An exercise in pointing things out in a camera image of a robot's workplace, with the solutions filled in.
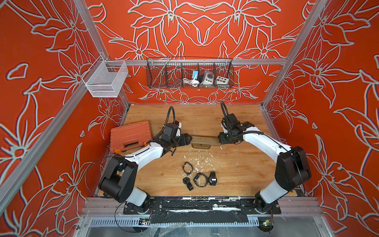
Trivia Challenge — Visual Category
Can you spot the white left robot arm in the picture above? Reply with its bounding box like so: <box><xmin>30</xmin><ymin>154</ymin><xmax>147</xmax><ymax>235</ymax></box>
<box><xmin>98</xmin><ymin>106</ymin><xmax>192</xmax><ymax>213</ymax></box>

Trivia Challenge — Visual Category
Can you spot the white grey round device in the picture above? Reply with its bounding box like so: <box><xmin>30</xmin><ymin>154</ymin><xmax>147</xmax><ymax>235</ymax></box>
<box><xmin>201</xmin><ymin>71</ymin><xmax>214</xmax><ymax>86</ymax></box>

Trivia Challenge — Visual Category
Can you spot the white mesh wall basket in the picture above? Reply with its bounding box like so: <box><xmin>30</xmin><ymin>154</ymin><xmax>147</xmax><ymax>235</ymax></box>
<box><xmin>83</xmin><ymin>61</ymin><xmax>129</xmax><ymax>98</ymax></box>

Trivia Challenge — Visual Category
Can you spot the dark wooden watch stand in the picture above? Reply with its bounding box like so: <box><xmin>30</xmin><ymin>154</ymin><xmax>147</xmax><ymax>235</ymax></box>
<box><xmin>190</xmin><ymin>136</ymin><xmax>221</xmax><ymax>150</ymax></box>

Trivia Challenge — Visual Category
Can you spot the black watch dark red dial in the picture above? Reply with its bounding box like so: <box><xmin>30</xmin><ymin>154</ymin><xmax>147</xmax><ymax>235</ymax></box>
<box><xmin>183</xmin><ymin>177</ymin><xmax>193</xmax><ymax>191</ymax></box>

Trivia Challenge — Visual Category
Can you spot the small circuit board right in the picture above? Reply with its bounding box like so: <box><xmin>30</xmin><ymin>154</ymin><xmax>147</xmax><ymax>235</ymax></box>
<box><xmin>258</xmin><ymin>220</ymin><xmax>273</xmax><ymax>234</ymax></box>

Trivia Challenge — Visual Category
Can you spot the small circuit board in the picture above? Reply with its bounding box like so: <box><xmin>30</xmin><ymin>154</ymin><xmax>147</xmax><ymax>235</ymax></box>
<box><xmin>138</xmin><ymin>217</ymin><xmax>151</xmax><ymax>227</ymax></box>
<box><xmin>258</xmin><ymin>220</ymin><xmax>273</xmax><ymax>234</ymax></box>

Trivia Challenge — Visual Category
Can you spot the blue white small box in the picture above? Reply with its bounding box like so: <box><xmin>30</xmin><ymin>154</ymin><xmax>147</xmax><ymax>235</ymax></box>
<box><xmin>192</xmin><ymin>70</ymin><xmax>199</xmax><ymax>81</ymax></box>

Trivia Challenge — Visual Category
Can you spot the white box with dots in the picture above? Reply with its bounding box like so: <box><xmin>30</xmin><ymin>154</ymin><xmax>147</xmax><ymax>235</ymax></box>
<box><xmin>216</xmin><ymin>76</ymin><xmax>230</xmax><ymax>88</ymax></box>

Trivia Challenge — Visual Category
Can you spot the orange plastic tool case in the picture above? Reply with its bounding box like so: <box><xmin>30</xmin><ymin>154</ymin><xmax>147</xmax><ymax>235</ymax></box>
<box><xmin>110</xmin><ymin>120</ymin><xmax>153</xmax><ymax>154</ymax></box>

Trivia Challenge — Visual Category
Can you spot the black slim round watch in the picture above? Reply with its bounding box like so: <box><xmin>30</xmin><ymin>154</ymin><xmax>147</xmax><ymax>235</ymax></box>
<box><xmin>182</xmin><ymin>162</ymin><xmax>193</xmax><ymax>175</ymax></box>

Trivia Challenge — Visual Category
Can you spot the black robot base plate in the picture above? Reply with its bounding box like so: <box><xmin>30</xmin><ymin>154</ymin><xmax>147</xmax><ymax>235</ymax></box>
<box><xmin>122</xmin><ymin>197</ymin><xmax>282</xmax><ymax>224</ymax></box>

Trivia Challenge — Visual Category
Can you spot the black chunky sport watch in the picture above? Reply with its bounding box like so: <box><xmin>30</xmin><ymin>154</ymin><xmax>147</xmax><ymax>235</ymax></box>
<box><xmin>193</xmin><ymin>172</ymin><xmax>209</xmax><ymax>188</ymax></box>

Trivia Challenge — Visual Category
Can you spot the small circuit board left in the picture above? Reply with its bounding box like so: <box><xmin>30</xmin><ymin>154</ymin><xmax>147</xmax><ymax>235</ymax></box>
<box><xmin>138</xmin><ymin>217</ymin><xmax>151</xmax><ymax>227</ymax></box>

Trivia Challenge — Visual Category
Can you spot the black wire wall basket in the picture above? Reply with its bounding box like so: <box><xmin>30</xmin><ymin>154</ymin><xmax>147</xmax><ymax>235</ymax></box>
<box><xmin>146</xmin><ymin>56</ymin><xmax>235</xmax><ymax>89</ymax></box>

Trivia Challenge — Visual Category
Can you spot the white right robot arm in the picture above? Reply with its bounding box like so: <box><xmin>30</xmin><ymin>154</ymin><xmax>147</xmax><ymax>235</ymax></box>
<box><xmin>218</xmin><ymin>102</ymin><xmax>312</xmax><ymax>214</ymax></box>

